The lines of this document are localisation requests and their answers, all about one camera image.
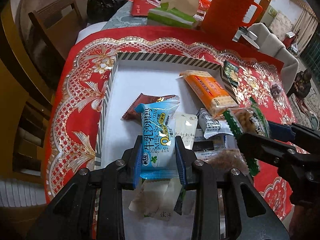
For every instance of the dark wooden chair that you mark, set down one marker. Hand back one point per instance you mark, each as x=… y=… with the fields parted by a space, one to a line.
x=50 y=15

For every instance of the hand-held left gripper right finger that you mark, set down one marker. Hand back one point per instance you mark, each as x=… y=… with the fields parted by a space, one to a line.
x=182 y=172

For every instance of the orange cracker packet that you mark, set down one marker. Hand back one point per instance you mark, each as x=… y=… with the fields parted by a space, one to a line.
x=210 y=90

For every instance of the green tissue pack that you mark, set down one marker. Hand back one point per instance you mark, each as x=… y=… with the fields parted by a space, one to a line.
x=170 y=15

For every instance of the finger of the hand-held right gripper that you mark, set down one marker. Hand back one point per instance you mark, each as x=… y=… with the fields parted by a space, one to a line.
x=265 y=147
x=282 y=131

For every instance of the white radiator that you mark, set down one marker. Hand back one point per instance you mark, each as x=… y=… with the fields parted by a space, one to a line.
x=20 y=192

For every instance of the red plastic bag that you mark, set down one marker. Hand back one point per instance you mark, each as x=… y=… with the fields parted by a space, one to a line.
x=203 y=2

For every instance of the striped cardboard box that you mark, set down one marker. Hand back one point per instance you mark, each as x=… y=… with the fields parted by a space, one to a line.
x=150 y=80

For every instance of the clear bag of purple snacks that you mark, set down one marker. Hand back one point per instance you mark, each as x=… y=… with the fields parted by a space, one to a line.
x=276 y=88

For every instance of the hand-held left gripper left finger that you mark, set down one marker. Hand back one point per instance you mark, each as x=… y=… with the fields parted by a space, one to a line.
x=137 y=172

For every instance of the brown snack packet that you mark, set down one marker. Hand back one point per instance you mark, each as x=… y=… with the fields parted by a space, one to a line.
x=133 y=110

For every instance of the black plastic bag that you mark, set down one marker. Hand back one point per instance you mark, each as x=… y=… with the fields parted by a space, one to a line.
x=105 y=2

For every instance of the red envelope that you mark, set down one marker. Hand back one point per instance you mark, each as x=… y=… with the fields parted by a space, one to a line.
x=140 y=7

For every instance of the person's right forearm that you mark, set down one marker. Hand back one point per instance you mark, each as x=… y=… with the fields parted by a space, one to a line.
x=307 y=222

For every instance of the clear tan snack bag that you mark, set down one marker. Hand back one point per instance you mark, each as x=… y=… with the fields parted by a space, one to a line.
x=225 y=160

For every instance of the grey patterned tablecloth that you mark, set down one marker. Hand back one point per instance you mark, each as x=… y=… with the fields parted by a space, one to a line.
x=120 y=20

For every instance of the red thermos jug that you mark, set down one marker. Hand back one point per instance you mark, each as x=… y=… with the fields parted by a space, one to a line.
x=225 y=5

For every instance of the dark green snack packet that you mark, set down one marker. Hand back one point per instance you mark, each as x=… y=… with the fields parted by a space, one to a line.
x=231 y=72

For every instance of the cream white snack packet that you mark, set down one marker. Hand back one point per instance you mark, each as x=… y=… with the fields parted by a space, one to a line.
x=155 y=197
x=183 y=130

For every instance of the yellow wooden chair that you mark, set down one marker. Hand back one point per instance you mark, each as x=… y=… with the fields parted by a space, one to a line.
x=15 y=80

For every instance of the red gold patterned tablecloth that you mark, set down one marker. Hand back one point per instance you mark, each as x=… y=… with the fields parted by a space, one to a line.
x=82 y=92

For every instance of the grey upholstered chair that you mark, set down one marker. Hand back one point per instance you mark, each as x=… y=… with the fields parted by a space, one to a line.
x=272 y=42

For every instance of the blue snack packet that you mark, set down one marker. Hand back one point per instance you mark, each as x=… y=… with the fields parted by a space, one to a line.
x=155 y=140

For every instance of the green peanut snack packet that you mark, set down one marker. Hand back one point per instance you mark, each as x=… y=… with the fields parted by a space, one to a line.
x=246 y=118

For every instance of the beige curtain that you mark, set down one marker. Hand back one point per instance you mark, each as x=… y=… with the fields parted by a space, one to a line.
x=303 y=25

